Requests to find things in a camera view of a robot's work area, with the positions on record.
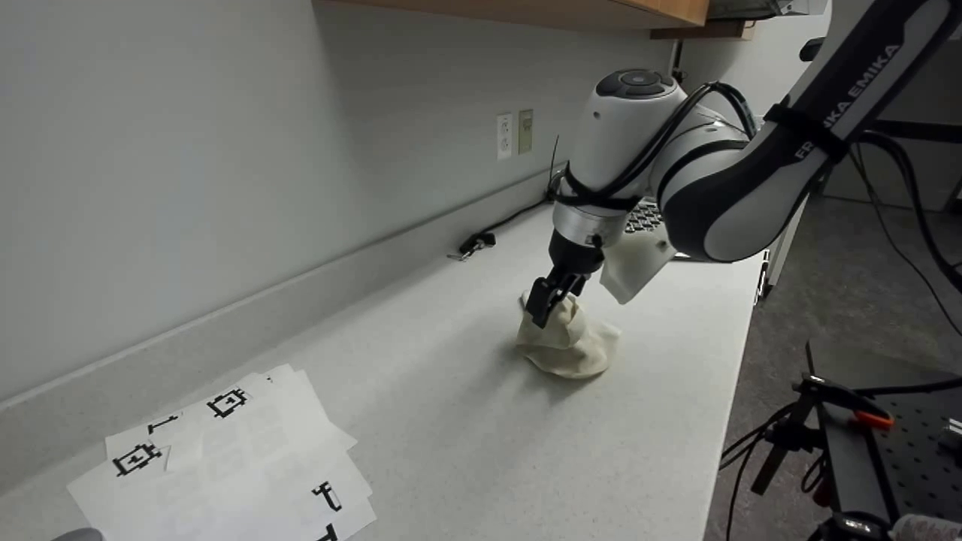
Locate white wall outlet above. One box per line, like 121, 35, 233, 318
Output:
514, 106, 537, 159
492, 112, 517, 161

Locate cream mesh cloth towel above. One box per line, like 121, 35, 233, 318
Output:
514, 290, 624, 383

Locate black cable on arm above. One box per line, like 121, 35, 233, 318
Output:
555, 81, 761, 216

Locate wooden wall cabinet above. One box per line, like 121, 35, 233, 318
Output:
328, 0, 754, 41

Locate black cable with plug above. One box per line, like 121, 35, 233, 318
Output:
455, 137, 564, 259

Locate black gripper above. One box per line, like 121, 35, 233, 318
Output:
520, 235, 608, 330

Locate black tripod stand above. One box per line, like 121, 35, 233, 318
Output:
720, 340, 962, 541

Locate white paper printed marker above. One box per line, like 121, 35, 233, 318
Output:
191, 360, 359, 455
104, 408, 264, 492
66, 440, 378, 541

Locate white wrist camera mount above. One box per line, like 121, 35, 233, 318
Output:
600, 197, 678, 306

